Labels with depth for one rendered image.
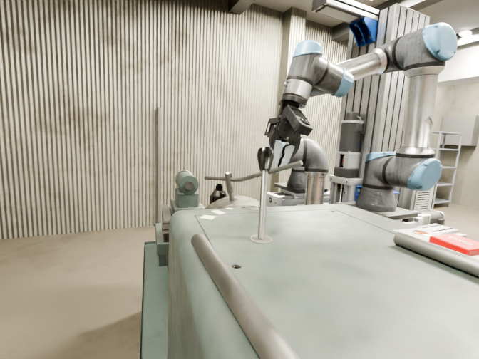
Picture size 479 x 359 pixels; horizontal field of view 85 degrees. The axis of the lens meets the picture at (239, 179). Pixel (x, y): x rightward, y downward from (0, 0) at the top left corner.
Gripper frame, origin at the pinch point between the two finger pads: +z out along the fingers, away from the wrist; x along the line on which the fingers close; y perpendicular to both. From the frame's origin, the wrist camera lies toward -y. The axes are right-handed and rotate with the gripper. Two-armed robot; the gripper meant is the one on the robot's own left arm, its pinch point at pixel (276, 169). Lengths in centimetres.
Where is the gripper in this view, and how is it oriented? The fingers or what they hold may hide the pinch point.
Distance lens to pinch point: 73.1
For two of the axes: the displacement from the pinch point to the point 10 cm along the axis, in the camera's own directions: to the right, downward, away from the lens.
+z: -2.8, 9.6, 0.7
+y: -3.2, -1.6, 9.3
